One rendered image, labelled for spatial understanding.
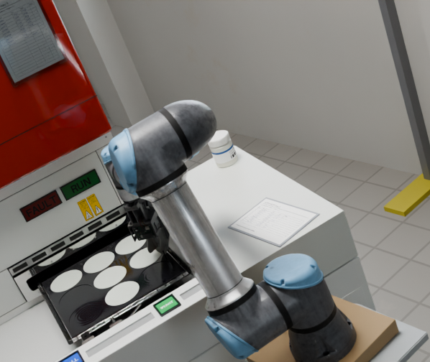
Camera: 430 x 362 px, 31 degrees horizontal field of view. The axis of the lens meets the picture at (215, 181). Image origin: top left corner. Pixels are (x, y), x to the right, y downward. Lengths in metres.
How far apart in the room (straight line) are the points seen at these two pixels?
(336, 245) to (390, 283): 1.28
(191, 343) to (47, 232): 0.66
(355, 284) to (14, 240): 0.99
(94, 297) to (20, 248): 0.31
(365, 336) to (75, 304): 0.84
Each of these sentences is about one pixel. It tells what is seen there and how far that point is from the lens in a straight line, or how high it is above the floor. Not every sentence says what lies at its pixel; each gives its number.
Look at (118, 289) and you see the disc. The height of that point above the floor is 0.90.
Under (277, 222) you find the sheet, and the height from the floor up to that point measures 0.97.
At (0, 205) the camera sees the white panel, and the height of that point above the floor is 1.16.
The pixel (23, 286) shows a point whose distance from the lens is 2.42.
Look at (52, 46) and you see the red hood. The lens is 2.18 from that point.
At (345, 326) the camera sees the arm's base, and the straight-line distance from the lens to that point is 1.76.
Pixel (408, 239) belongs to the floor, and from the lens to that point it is 3.50.
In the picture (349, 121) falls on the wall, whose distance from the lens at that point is 4.04.
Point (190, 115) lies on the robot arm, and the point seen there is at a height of 1.44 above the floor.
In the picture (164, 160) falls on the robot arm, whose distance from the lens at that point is 1.55.
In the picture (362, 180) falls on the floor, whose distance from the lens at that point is 3.99.
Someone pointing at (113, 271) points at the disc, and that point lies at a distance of 2.27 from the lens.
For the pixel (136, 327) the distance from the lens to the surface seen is 1.91.
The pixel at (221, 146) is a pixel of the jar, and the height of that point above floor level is 1.04.
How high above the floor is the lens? 2.03
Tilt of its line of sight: 27 degrees down
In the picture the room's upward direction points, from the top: 22 degrees counter-clockwise
